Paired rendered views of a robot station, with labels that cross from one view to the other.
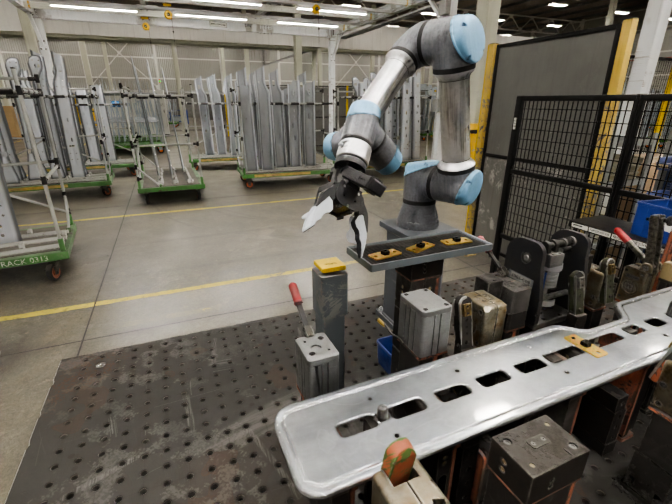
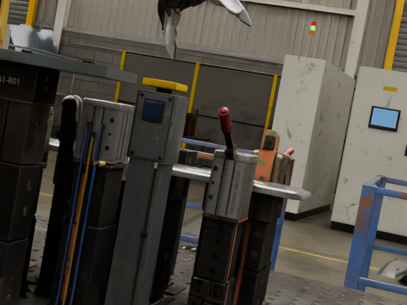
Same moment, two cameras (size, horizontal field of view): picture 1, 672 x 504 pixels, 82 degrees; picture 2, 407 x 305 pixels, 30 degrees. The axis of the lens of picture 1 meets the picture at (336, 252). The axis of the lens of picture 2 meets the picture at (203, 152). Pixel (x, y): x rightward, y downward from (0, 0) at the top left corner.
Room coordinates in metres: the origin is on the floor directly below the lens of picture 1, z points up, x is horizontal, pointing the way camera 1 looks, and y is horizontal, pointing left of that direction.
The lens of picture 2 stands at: (1.78, 0.86, 1.12)
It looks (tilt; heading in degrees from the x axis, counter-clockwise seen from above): 3 degrees down; 219
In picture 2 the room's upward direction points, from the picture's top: 10 degrees clockwise
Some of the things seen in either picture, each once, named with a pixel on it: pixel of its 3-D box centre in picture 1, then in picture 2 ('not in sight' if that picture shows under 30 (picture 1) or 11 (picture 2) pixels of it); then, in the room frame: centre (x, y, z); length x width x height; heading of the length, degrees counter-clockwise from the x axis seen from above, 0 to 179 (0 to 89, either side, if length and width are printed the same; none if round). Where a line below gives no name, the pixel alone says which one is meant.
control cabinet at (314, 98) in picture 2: not in sight; (312, 123); (-7.23, -4.62, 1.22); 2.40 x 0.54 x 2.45; 19
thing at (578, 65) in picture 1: (529, 167); not in sight; (3.33, -1.64, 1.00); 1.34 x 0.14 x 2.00; 23
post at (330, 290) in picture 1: (330, 347); (140, 224); (0.86, 0.02, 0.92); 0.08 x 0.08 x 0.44; 24
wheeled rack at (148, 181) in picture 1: (164, 141); not in sight; (6.93, 2.95, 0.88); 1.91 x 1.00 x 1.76; 24
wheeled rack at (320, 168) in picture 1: (286, 136); not in sight; (7.88, 0.97, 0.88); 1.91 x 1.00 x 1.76; 110
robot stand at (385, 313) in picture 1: (413, 274); not in sight; (1.36, -0.30, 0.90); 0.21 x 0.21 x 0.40; 23
